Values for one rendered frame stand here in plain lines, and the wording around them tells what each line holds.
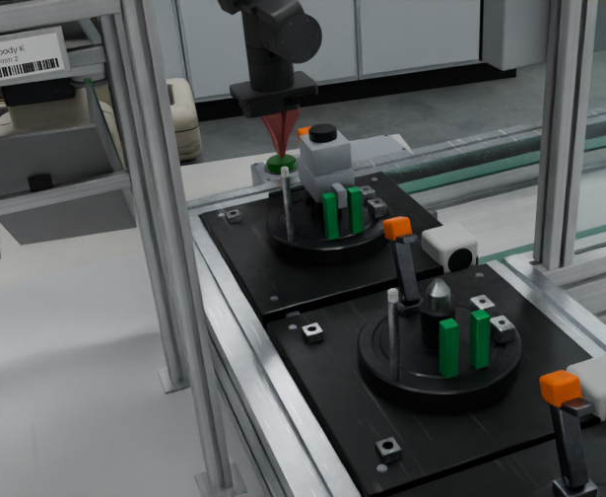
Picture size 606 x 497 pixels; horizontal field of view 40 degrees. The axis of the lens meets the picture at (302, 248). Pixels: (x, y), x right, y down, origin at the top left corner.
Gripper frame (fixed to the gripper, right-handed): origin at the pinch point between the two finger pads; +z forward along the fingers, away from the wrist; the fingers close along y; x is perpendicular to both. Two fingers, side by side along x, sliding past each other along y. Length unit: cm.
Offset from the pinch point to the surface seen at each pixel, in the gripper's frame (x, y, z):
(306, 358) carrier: -42.6, -11.9, 1.4
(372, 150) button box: -1.5, 12.8, 2.5
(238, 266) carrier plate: -24.4, -13.0, 1.3
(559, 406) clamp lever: -65, -2, -7
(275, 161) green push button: -0.7, -1.0, 1.1
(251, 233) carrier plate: -18.0, -9.6, 1.3
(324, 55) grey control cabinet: 259, 100, 74
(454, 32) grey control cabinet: 249, 163, 71
